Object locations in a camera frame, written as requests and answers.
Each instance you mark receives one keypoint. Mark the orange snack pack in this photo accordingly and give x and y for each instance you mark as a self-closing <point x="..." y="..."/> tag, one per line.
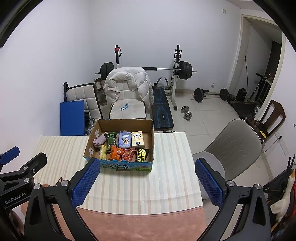
<point x="116" y="153"/>

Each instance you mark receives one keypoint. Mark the white goose plush toy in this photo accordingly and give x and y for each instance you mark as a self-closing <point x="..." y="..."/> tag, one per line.
<point x="280" y="207"/>

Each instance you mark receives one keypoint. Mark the blue wrapper on chair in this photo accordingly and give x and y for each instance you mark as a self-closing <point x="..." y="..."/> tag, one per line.
<point x="124" y="107"/>

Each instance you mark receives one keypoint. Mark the white padded chair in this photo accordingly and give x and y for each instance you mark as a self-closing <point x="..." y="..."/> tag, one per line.
<point x="136" y="109"/>

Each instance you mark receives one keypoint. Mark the chrome dumbbell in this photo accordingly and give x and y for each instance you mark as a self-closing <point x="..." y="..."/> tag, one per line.
<point x="184" y="109"/>
<point x="188" y="115"/>

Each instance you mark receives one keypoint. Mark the yellow tissue pack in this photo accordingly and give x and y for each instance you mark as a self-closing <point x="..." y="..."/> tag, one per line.
<point x="137" y="140"/>

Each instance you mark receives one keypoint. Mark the silver yellow scrub sponge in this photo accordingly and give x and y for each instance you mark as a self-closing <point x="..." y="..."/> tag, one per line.
<point x="102" y="153"/>

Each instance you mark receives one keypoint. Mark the red floral snack pack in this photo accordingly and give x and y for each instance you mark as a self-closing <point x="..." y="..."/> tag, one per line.
<point x="129" y="155"/>

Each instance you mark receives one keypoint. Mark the white puffer jacket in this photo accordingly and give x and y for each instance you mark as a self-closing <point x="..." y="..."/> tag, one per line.
<point x="128" y="82"/>

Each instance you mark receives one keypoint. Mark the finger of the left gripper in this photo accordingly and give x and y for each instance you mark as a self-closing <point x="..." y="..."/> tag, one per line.
<point x="9" y="155"/>

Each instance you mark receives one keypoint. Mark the cardboard milk carton box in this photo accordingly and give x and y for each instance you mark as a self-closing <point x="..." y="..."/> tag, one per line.
<point x="119" y="125"/>

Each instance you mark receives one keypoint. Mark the black shoe shine wipe pack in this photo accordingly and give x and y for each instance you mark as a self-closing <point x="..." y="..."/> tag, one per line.
<point x="142" y="155"/>

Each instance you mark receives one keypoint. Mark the beige quilted chair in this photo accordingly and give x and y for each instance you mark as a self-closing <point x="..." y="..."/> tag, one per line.
<point x="87" y="93"/>

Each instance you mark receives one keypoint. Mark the black blue weight bench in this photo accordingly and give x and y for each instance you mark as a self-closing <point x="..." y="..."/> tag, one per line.
<point x="161" y="112"/>

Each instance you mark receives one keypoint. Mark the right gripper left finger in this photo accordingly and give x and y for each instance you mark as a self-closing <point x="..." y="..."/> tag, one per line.
<point x="41" y="222"/>

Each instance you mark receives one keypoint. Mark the blue foam mat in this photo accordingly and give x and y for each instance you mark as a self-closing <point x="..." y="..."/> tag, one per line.
<point x="72" y="118"/>

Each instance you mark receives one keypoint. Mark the wooden chair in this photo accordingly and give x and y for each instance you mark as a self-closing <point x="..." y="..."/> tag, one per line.
<point x="271" y="121"/>

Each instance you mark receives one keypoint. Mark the green wipe pack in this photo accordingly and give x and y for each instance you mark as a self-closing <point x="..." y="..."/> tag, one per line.
<point x="111" y="139"/>

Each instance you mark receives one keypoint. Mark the floor barbell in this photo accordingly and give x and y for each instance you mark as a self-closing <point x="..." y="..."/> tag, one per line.
<point x="200" y="94"/>

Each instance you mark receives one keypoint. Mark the lilac cloth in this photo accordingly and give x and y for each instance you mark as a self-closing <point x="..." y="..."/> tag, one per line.
<point x="97" y="142"/>

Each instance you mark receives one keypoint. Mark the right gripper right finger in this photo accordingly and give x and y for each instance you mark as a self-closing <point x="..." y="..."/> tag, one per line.
<point x="253" y="222"/>

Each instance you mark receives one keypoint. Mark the white squat rack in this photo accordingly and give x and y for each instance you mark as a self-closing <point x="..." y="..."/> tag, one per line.
<point x="170" y="88"/>

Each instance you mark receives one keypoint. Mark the grey shell chair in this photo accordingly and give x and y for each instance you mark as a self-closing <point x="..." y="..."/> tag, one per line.
<point x="233" y="151"/>

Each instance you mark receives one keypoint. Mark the loaded barbell on rack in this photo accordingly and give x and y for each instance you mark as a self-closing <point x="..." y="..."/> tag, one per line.
<point x="184" y="71"/>

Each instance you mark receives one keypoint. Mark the blue tissue pack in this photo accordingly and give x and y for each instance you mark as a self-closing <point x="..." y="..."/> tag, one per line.
<point x="124" y="140"/>

